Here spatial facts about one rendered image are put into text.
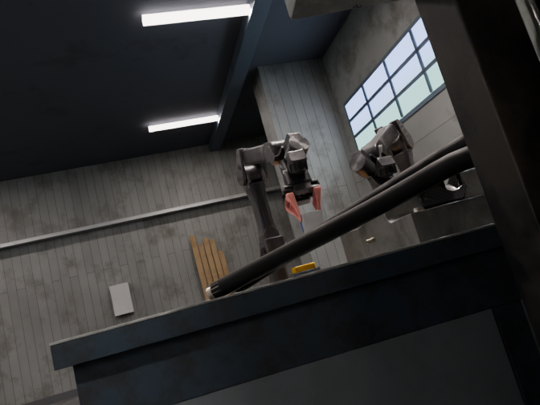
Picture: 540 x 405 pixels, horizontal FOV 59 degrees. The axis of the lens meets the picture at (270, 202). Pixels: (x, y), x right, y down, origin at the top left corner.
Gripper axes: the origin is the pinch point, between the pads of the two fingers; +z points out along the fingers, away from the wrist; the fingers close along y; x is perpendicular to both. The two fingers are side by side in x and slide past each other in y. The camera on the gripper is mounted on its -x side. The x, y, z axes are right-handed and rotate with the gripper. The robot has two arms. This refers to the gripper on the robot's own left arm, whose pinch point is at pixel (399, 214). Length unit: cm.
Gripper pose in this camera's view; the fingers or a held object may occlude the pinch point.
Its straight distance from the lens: 145.1
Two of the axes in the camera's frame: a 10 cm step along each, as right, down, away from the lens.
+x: 0.4, 6.5, 7.5
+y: 9.6, -2.3, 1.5
